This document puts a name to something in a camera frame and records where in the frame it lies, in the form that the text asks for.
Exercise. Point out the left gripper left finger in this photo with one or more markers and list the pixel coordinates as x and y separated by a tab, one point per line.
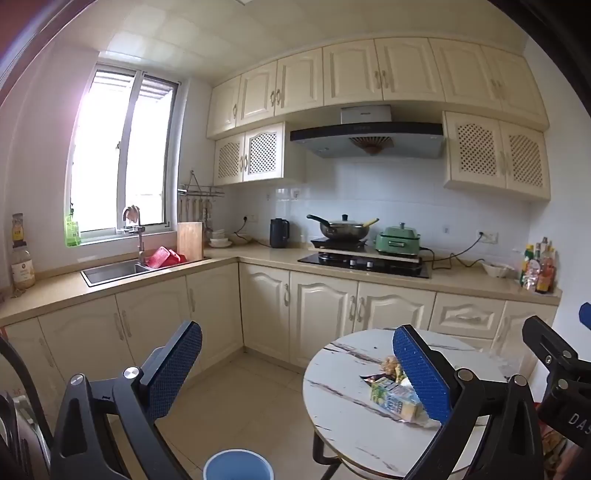
84	446

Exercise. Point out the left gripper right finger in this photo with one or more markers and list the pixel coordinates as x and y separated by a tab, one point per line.
511	445

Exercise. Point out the green juice carton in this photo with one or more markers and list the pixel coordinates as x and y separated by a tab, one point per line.
397	398

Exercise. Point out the blue plastic trash bin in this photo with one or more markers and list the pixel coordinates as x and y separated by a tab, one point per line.
237	464

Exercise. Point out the steel kitchen sink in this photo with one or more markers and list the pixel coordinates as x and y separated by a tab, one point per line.
112	272

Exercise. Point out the kitchen window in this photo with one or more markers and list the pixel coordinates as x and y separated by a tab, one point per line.
122	152

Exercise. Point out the condiment bottles cluster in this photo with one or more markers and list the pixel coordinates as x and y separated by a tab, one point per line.
539	267

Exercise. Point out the round white marble table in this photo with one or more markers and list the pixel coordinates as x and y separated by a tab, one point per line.
349	429

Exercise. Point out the white bowl on counter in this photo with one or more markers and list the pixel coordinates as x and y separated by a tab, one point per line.
497	270

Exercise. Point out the large sauce bottle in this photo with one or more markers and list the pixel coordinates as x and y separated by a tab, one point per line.
22	268

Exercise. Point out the red plastic basin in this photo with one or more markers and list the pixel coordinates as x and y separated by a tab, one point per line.
164	257

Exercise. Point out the green dish soap bottle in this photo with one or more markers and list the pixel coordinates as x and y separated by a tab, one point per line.
72	234

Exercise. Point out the green electric cooker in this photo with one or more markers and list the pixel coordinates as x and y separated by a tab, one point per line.
398	240

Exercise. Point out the black gas stove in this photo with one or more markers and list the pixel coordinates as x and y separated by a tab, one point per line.
383	265

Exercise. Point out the wooden cutting board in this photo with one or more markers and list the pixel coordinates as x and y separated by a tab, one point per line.
190	240

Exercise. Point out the cream lower cabinets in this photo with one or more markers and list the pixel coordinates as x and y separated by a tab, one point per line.
287	313

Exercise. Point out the cream cabinets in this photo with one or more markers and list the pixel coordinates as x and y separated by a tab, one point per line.
476	107
287	313

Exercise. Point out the chrome sink faucet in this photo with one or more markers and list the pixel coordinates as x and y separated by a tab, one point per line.
131	218

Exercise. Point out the stacked white bowls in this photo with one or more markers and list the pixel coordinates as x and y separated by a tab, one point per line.
219	239

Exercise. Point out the hanging utensil rack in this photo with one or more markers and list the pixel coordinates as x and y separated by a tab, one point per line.
195	202

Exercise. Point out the black wok with lid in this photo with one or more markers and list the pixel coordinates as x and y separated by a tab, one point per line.
343	230

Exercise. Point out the black electric kettle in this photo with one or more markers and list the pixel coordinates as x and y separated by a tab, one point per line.
279	233

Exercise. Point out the cream upper cabinets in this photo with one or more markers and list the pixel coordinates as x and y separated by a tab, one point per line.
476	107

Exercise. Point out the black range hood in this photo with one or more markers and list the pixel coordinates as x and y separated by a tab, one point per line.
370	131

